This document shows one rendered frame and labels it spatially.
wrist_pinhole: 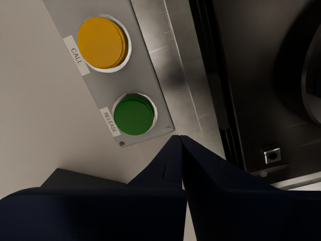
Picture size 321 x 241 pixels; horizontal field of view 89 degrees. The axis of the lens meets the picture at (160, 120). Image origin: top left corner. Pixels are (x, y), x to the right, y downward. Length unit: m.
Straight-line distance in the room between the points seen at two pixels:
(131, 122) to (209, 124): 0.08
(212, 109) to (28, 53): 0.28
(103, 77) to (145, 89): 0.04
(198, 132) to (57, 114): 0.24
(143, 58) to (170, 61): 0.03
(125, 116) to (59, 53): 0.17
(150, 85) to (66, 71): 0.17
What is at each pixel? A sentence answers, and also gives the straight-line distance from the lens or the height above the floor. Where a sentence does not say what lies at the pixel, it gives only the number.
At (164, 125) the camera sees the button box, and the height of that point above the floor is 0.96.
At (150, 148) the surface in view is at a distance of 0.31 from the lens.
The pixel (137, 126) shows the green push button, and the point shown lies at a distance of 0.17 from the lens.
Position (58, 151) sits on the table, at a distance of 0.37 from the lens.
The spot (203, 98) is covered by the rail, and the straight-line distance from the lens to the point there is 0.17.
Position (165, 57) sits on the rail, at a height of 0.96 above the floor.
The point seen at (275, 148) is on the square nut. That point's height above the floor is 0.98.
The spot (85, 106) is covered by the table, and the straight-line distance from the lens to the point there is 0.30.
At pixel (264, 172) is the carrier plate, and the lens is 0.23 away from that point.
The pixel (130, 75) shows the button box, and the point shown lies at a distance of 0.17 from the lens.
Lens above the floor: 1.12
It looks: 68 degrees down
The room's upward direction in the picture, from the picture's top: 180 degrees clockwise
